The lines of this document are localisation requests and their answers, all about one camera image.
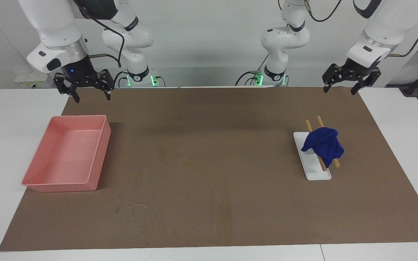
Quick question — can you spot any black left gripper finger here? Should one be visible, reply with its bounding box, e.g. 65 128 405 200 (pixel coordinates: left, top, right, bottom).
322 64 348 94
351 69 381 96

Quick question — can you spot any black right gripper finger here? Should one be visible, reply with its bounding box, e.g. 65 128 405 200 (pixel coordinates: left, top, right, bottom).
53 72 81 103
95 69 115 101

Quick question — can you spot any blue towel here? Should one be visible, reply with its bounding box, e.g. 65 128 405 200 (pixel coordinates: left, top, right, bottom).
301 127 345 168

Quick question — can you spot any wooden rack rod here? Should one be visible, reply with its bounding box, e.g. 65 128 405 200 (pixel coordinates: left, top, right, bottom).
317 116 341 169
306 120 327 172

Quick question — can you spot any pink plastic tray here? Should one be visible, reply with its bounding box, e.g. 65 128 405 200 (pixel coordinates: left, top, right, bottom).
21 115 112 192

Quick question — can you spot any brown table mat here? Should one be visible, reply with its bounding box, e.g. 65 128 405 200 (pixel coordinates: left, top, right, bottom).
0 87 418 252

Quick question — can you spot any black right arm base cable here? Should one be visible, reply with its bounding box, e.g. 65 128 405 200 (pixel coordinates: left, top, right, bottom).
114 71 130 88

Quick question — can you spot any black arm base cable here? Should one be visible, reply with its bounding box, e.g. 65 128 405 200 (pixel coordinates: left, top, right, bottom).
114 71 130 88
235 54 270 87

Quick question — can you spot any white wall socket box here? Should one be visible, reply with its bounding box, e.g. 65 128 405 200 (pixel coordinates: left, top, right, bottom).
15 71 54 89

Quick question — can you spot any black left arm shoulder cable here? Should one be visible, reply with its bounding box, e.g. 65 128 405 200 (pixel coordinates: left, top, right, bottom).
304 0 342 23

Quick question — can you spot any black left arm base cable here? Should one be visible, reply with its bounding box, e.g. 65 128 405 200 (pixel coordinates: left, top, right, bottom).
235 54 270 87

